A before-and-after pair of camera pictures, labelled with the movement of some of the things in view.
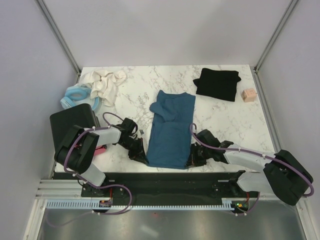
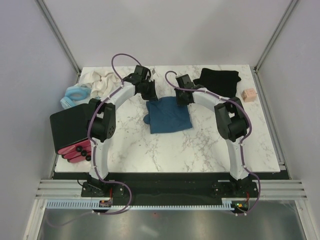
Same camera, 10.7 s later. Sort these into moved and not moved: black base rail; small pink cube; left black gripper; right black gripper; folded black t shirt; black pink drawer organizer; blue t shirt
Moved: blue t shirt; right black gripper; left black gripper
Not moved: folded black t shirt; black pink drawer organizer; small pink cube; black base rail
